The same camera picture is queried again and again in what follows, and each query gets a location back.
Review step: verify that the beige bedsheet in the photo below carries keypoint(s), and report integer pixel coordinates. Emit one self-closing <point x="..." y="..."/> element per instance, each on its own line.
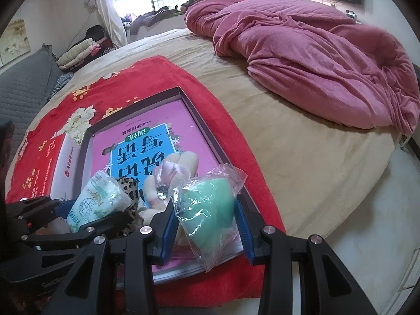
<point x="295" y="157"/>

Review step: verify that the beige plush bear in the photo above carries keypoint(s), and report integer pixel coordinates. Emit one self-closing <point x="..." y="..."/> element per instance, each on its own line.
<point x="183" y="164"/>

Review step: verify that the floral wall picture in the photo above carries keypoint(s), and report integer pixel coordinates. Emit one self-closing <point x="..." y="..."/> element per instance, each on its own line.
<point x="14" y="41"/>

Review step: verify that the white appliances under television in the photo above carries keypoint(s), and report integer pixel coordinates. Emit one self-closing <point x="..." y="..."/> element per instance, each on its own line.
<point x="352" y="15"/>

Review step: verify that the red cardboard box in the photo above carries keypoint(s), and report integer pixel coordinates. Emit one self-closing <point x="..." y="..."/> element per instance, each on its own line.
<point x="42" y="164"/>

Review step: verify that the grey padded headboard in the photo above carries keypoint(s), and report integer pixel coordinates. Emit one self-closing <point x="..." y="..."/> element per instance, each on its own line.
<point x="26" y="85"/>

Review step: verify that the pile of folded clothes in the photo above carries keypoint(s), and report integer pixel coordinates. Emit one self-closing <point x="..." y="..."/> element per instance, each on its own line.
<point x="82" y="51"/>

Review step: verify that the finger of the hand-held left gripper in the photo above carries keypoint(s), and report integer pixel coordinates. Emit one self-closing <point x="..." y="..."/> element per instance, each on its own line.
<point x="36" y="208"/>
<point x="98" y="228"/>

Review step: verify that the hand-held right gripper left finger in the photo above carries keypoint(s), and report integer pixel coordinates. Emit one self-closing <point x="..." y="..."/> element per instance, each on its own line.
<point x="170" y="236"/>

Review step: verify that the leopard print scrunchie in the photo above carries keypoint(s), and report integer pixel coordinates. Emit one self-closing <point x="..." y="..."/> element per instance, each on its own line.
<point x="129" y="187"/>

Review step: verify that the pink shallow tray box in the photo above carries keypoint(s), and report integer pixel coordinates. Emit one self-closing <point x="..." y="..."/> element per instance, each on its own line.
<point x="164" y="115"/>

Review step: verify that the tissue packet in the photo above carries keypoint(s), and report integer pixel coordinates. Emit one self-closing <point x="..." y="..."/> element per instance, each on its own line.
<point x="95" y="197"/>

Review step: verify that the blue patterned cloth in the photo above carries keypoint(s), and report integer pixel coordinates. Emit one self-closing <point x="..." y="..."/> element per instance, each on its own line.
<point x="60" y="85"/>

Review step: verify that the red floral blanket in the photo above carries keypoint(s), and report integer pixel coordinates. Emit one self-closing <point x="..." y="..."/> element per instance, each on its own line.
<point x="137" y="78"/>

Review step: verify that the colourful cushion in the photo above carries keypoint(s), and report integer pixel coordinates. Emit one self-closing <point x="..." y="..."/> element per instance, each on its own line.
<point x="192" y="3"/>

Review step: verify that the pink quilt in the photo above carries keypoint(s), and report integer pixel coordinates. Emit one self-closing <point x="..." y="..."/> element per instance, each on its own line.
<point x="311" y="55"/>

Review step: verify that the green sponge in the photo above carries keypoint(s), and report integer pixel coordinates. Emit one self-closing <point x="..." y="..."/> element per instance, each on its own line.
<point x="206" y="210"/>

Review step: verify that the clothes on window sill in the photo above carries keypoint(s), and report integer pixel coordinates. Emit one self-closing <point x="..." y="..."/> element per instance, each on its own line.
<point x="147" y="18"/>

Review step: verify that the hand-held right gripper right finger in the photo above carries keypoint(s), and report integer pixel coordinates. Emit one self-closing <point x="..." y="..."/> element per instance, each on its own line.
<point x="244" y="236"/>

